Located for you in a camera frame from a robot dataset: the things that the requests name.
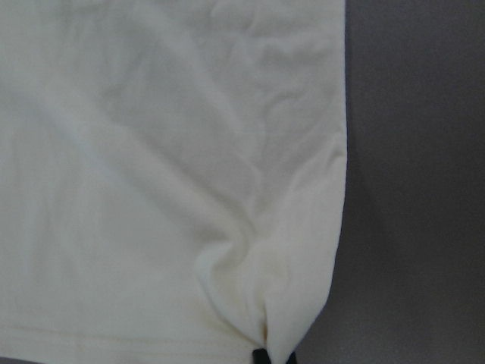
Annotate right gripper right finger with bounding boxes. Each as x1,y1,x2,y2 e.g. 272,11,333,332
286,352,297,364

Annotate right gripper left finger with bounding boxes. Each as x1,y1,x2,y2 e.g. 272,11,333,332
252,348,271,364

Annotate beige long sleeve shirt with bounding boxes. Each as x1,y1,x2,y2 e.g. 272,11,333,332
1,1,347,363

